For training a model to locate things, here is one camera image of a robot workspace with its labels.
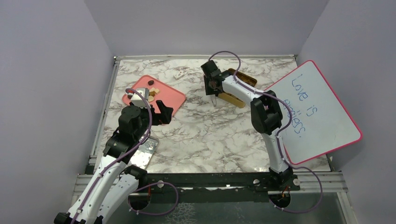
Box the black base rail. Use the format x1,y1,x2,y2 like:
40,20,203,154
127,172,300,209

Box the pink silicone tongs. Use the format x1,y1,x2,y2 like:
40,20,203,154
210,95,217,107

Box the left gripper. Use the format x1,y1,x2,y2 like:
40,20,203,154
130,100,173,140

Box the pink plastic tray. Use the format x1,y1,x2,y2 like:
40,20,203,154
131,75,186,116

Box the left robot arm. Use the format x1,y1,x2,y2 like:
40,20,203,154
54,100,173,224

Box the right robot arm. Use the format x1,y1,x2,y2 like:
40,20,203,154
201,59,293,190

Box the pink framed whiteboard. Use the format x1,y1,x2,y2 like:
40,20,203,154
268,60,363,165

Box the small white card box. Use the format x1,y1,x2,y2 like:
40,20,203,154
173,72,185,80

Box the gold chocolate tin box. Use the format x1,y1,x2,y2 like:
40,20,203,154
218,69,260,108

